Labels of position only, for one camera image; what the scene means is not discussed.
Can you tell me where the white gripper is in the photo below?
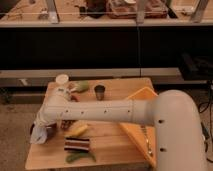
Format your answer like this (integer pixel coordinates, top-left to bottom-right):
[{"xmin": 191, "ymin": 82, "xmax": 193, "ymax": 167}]
[{"xmin": 34, "ymin": 107, "xmax": 55, "ymax": 127}]

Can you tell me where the grey towel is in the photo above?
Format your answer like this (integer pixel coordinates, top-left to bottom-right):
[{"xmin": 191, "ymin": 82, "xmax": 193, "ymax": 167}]
[{"xmin": 30, "ymin": 125, "xmax": 47, "ymax": 144}]

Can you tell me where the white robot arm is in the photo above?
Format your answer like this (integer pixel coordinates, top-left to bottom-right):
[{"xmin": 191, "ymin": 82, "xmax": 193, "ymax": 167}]
[{"xmin": 31, "ymin": 86, "xmax": 207, "ymax": 171}]

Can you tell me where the purple bowl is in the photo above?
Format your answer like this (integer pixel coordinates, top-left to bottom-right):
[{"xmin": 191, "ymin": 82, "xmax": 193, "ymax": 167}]
[{"xmin": 29, "ymin": 121, "xmax": 58, "ymax": 141}]

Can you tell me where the brown grapes toy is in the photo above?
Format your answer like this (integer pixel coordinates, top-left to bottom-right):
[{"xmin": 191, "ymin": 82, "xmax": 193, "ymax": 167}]
[{"xmin": 60, "ymin": 120, "xmax": 74, "ymax": 131}]

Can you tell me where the yellow corn cob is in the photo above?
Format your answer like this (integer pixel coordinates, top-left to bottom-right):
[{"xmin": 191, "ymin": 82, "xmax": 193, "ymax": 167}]
[{"xmin": 65, "ymin": 123, "xmax": 89, "ymax": 137}]

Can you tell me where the white cup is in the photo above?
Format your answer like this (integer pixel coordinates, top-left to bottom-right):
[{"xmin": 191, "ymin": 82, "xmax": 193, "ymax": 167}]
[{"xmin": 55, "ymin": 74, "xmax": 69, "ymax": 85}]

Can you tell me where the wooden table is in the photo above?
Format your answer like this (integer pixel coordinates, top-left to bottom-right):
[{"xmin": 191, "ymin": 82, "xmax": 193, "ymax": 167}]
[{"xmin": 25, "ymin": 78, "xmax": 154, "ymax": 171}]

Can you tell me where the green pea pod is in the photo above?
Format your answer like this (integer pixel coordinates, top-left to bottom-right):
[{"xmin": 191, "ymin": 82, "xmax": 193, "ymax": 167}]
[{"xmin": 66, "ymin": 152, "xmax": 96, "ymax": 163}]

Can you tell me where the metal cup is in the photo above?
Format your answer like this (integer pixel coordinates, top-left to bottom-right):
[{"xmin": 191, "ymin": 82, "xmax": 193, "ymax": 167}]
[{"xmin": 94, "ymin": 85, "xmax": 105, "ymax": 101}]

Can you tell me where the metal fork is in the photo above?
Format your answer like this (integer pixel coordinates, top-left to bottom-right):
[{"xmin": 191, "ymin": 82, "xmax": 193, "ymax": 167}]
[{"xmin": 141, "ymin": 126, "xmax": 153, "ymax": 157}]

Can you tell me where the yellow plastic bin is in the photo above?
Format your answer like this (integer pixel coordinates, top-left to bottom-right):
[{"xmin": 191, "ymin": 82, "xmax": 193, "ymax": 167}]
[{"xmin": 120, "ymin": 87, "xmax": 157, "ymax": 168}]

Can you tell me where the black cable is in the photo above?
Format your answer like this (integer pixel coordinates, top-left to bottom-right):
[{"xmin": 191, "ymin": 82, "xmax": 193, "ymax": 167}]
[{"xmin": 198, "ymin": 89, "xmax": 213, "ymax": 164}]

